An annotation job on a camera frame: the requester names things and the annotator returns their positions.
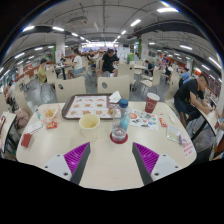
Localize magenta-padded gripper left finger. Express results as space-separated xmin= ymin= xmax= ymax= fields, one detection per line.
xmin=42 ymin=142 xmax=92 ymax=186

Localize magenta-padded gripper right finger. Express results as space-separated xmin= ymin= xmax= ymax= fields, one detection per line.
xmin=131 ymin=142 xmax=183 ymax=186

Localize clear blue-capped water bottle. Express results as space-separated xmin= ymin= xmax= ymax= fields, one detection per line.
xmin=111 ymin=98 xmax=132 ymax=143

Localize flat round red coaster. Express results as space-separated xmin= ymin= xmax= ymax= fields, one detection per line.
xmin=109 ymin=132 xmax=129 ymax=145

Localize cream plastic cup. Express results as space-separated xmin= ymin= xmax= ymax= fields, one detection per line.
xmin=78 ymin=113 xmax=101 ymax=141

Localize clear plastic wrapped pack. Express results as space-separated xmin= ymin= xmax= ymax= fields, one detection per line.
xmin=166 ymin=124 xmax=183 ymax=144

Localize colourful printed paper flyer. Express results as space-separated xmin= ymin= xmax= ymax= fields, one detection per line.
xmin=128 ymin=109 xmax=159 ymax=132

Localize small red snack packet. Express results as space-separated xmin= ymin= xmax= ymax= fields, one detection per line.
xmin=158 ymin=117 xmax=168 ymax=128

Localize small red sauce packet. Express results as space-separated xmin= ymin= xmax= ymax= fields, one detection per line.
xmin=45 ymin=121 xmax=59 ymax=130

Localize white table sticker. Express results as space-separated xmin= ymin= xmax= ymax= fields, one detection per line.
xmin=180 ymin=139 xmax=197 ymax=158

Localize white printed card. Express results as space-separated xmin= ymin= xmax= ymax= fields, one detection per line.
xmin=25 ymin=120 xmax=44 ymax=135

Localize brown tray with paper liner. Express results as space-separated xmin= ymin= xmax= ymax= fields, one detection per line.
xmin=61 ymin=94 xmax=123 ymax=120

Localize red paper box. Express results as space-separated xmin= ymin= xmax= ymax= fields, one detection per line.
xmin=20 ymin=133 xmax=33 ymax=149

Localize red paper cup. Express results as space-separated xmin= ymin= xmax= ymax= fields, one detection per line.
xmin=144 ymin=92 xmax=161 ymax=114

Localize pink backpack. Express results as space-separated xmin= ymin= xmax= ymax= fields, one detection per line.
xmin=13 ymin=109 xmax=31 ymax=129

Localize beige chair with round hole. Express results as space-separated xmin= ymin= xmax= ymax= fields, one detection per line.
xmin=97 ymin=75 xmax=131 ymax=101
xmin=54 ymin=76 xmax=87 ymax=103

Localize crumpled white napkin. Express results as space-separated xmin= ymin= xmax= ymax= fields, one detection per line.
xmin=108 ymin=90 xmax=122 ymax=104

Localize beige neighbouring table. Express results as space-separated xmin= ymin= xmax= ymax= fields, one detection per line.
xmin=0 ymin=111 xmax=18 ymax=154

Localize person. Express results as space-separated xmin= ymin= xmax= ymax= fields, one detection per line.
xmin=64 ymin=49 xmax=84 ymax=78
xmin=37 ymin=58 xmax=49 ymax=84
xmin=179 ymin=67 xmax=192 ymax=84
xmin=97 ymin=48 xmax=120 ymax=78
xmin=173 ymin=73 xmax=212 ymax=123
xmin=143 ymin=59 xmax=156 ymax=77

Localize ceiling strip lights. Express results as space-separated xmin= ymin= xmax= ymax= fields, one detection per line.
xmin=0 ymin=6 xmax=224 ymax=83

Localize ceiling air conditioner unit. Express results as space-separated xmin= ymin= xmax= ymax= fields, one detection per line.
xmin=68 ymin=15 xmax=88 ymax=26

